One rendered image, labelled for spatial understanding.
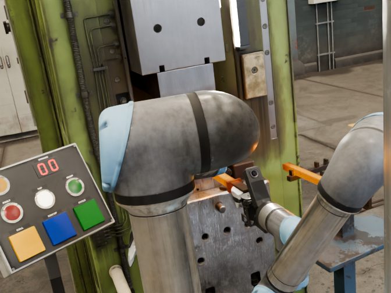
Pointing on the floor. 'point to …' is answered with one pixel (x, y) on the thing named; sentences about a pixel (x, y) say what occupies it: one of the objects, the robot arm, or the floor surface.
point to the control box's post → (54, 274)
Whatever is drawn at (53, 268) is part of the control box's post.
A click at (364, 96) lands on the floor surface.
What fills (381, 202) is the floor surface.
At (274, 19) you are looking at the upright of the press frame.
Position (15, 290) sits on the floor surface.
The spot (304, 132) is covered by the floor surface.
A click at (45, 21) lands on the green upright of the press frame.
